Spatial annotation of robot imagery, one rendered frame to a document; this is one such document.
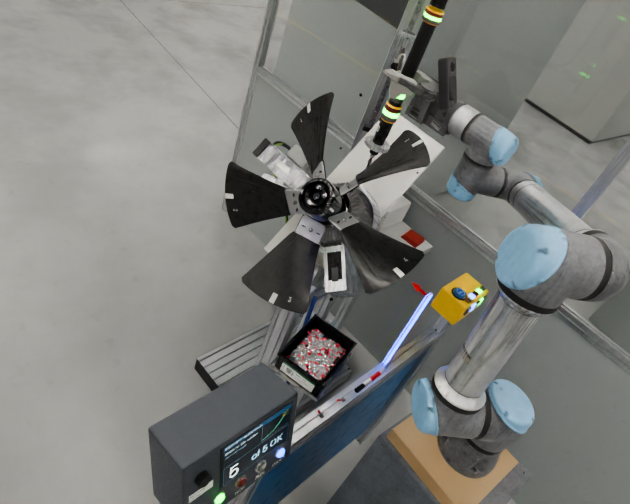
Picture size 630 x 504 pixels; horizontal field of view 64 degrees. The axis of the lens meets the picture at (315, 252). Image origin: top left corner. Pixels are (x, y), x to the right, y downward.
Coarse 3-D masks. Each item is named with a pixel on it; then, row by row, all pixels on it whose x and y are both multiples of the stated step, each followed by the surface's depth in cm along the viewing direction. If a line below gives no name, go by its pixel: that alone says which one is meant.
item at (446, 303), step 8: (456, 280) 169; (464, 280) 170; (472, 280) 171; (448, 288) 164; (464, 288) 167; (472, 288) 168; (440, 296) 165; (448, 296) 163; (456, 296) 162; (480, 296) 166; (432, 304) 169; (440, 304) 166; (448, 304) 164; (456, 304) 162; (464, 304) 161; (472, 304) 164; (440, 312) 167; (448, 312) 165; (456, 312) 163; (464, 312) 163; (448, 320) 166; (456, 320) 164
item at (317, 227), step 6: (306, 216) 157; (300, 222) 157; (306, 222) 158; (312, 222) 159; (318, 222) 160; (300, 228) 157; (306, 228) 158; (312, 228) 159; (318, 228) 160; (324, 228) 160; (300, 234) 158; (306, 234) 158; (312, 234) 159; (312, 240) 160; (318, 240) 160
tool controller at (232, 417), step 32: (224, 384) 97; (256, 384) 98; (288, 384) 99; (192, 416) 90; (224, 416) 91; (256, 416) 91; (288, 416) 98; (160, 448) 85; (192, 448) 84; (224, 448) 87; (256, 448) 95; (288, 448) 105; (160, 480) 90; (192, 480) 84; (256, 480) 101
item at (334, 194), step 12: (312, 180) 155; (324, 180) 153; (300, 192) 155; (312, 192) 155; (324, 192) 153; (336, 192) 153; (300, 204) 154; (312, 204) 153; (324, 204) 153; (336, 204) 154; (348, 204) 161; (312, 216) 155; (324, 216) 154
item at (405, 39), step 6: (408, 30) 182; (402, 36) 177; (408, 36) 179; (414, 36) 181; (396, 42) 176; (402, 42) 175; (408, 42) 175; (396, 48) 177; (402, 48) 176; (408, 48) 176; (390, 54) 180; (396, 54) 178; (408, 54) 177
